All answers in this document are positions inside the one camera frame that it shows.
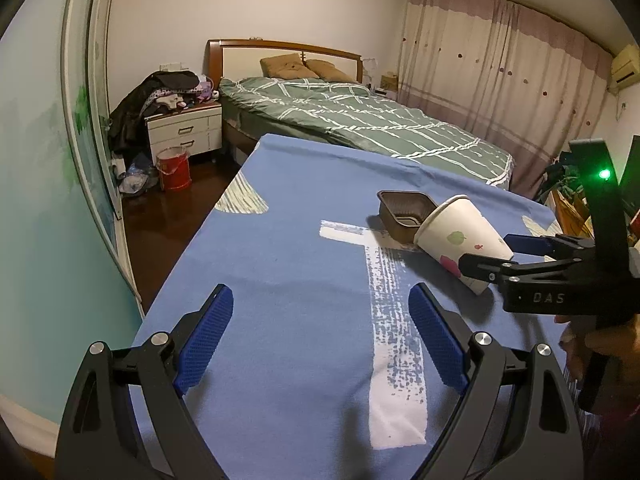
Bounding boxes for brown pillow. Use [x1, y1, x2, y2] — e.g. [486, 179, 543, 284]
[305, 58, 357, 84]
[259, 53, 319, 80]

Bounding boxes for wooden desk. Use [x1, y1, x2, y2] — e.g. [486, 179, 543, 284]
[546, 188, 639, 249]

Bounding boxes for brown left pillow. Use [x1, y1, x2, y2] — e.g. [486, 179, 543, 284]
[259, 53, 319, 80]

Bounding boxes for pink white striped curtain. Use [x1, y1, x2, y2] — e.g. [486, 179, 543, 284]
[397, 0, 613, 197]

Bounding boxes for clothes pile on desk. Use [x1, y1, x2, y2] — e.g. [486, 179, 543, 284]
[534, 152, 582, 204]

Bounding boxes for blue patterned tablecloth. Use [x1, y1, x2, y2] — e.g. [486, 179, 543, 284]
[137, 134, 561, 479]

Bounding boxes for dark clothes pile on nightstand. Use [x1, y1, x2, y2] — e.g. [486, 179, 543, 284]
[107, 70, 212, 162]

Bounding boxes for wall air conditioner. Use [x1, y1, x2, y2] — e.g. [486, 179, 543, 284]
[608, 44, 640, 94]

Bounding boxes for brown right pillow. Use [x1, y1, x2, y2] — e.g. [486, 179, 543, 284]
[305, 58, 357, 84]

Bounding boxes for bed with green plaid duvet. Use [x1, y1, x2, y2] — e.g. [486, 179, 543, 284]
[219, 77, 514, 190]

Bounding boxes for white bedside nightstand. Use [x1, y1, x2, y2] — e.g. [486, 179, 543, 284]
[145, 102, 222, 162]

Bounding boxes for red bucket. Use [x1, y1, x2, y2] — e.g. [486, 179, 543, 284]
[156, 146, 192, 192]

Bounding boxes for sliding glass wardrobe door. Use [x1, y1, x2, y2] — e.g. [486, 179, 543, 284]
[1, 0, 141, 422]

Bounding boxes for black television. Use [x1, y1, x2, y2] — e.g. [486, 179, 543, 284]
[620, 134, 640, 210]

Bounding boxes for white paper cup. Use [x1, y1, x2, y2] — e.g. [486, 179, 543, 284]
[413, 195, 513, 296]

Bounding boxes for person right hand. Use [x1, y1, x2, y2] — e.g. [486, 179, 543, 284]
[554, 314, 639, 415]

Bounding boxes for brown foil tray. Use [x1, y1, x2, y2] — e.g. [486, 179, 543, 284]
[378, 191, 437, 245]

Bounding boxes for wooden headboard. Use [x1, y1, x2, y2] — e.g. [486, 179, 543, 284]
[204, 39, 363, 88]

